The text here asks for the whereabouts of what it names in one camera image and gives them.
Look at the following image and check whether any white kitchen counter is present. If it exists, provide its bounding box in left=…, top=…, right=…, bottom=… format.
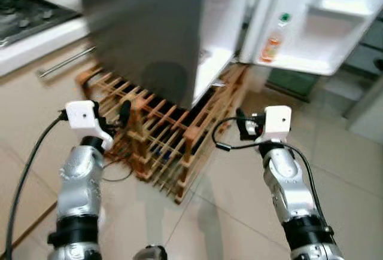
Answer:
left=0, top=0, right=92, bottom=77

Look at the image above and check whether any thin black floor cable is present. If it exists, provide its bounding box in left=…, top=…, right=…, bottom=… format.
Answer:
left=101, top=160, right=136, bottom=183

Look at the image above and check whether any black gas hob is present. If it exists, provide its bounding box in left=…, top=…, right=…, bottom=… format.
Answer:
left=0, top=0, right=82, bottom=48

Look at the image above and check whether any white fridge door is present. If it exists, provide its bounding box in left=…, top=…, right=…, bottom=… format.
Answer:
left=239, top=0, right=383, bottom=77

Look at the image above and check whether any grey white fridge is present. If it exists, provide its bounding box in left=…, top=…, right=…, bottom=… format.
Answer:
left=77, top=0, right=265, bottom=110

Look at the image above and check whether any dark green box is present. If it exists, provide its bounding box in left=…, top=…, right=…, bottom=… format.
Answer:
left=266, top=67, right=321, bottom=103

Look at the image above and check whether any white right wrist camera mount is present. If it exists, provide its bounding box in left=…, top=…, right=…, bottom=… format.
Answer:
left=260, top=105, right=293, bottom=143

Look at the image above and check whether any wooden wine rack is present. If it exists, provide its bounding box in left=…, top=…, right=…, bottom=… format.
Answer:
left=77, top=63, right=250, bottom=204

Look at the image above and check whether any dark grey drawer unit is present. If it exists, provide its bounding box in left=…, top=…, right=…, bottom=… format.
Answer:
left=344, top=14, right=383, bottom=79

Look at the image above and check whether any metal cabinet handle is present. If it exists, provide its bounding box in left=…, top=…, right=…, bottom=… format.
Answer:
left=37, top=45, right=97, bottom=79

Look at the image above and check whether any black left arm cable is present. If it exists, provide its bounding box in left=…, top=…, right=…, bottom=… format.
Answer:
left=3, top=111, right=68, bottom=260

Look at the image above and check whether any white cabinet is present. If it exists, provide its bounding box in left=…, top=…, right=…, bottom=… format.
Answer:
left=344, top=75, right=383, bottom=145

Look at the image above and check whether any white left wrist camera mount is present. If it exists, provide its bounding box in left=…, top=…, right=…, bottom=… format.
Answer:
left=65, top=100, right=115, bottom=151

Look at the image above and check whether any silver black robot leg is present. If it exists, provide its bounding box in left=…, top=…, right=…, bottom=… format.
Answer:
left=132, top=244, right=169, bottom=260

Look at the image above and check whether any orange drink bottle green cap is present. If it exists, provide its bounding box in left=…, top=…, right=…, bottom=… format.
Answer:
left=260, top=13, right=292, bottom=64

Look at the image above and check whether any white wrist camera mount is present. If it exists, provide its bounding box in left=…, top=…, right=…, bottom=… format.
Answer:
left=260, top=105, right=293, bottom=143
left=65, top=100, right=115, bottom=151

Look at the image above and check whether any beige kitchen cabinet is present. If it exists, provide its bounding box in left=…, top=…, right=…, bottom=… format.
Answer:
left=0, top=40, right=129, bottom=256

